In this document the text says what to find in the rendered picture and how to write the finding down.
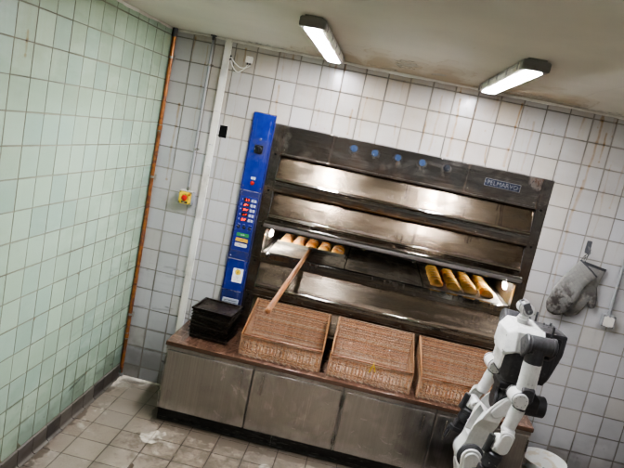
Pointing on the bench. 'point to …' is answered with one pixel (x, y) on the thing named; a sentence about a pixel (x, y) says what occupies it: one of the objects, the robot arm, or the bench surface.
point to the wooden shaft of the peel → (286, 283)
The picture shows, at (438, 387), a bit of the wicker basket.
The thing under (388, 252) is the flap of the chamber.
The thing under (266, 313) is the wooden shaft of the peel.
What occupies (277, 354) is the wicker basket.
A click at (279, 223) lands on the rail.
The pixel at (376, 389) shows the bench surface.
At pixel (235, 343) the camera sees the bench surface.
